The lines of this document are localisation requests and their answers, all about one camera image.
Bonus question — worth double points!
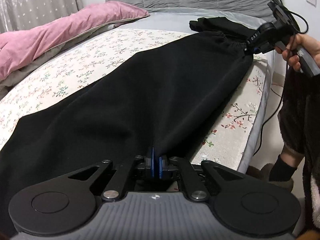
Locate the black cable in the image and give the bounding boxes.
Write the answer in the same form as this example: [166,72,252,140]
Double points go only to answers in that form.
[252,0,309,157]

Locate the brown fuzzy slipper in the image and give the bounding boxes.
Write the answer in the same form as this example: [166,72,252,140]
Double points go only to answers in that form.
[246,163,294,192]

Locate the grey star curtain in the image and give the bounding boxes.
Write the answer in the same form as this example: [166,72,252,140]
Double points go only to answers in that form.
[1,0,83,33]

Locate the black pants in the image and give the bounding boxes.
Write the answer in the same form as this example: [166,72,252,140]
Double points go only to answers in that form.
[1,31,253,236]

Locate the dark fuzzy robe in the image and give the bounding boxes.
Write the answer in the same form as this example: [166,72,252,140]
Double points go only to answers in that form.
[279,68,319,231]

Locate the pink duvet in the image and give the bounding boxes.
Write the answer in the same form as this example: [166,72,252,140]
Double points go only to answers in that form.
[1,1,150,81]

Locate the person right hand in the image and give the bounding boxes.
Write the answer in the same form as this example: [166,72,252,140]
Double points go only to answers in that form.
[274,33,320,73]

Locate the floral bed sheet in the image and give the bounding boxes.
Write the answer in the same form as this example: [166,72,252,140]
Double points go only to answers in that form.
[1,28,274,172]

